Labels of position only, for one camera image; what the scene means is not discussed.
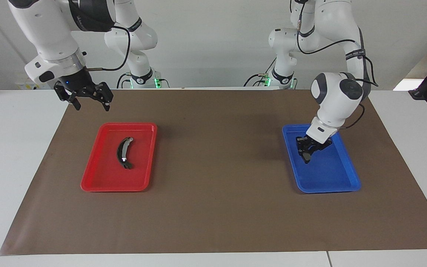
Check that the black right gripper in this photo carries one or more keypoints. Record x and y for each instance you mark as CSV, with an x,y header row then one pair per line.
x,y
77,83

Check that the brown table mat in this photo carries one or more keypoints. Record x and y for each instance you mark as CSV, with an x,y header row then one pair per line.
x,y
217,167

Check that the yellow wall label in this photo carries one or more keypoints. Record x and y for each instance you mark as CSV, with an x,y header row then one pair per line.
x,y
26,86

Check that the red plastic tray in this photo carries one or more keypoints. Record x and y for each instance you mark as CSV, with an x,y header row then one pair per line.
x,y
102,174

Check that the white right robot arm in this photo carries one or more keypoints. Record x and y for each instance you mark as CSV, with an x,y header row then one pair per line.
x,y
46,33

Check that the curved metal brake shoe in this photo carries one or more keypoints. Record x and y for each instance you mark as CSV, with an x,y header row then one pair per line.
x,y
121,150

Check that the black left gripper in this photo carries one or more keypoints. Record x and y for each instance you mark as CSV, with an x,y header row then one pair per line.
x,y
315,142

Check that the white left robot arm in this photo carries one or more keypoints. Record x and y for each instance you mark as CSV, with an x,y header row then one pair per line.
x,y
339,100

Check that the blue plastic tray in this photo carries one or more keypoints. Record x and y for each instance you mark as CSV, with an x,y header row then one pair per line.
x,y
328,174

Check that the dark brake pad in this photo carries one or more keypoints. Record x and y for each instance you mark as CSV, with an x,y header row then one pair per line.
x,y
307,159

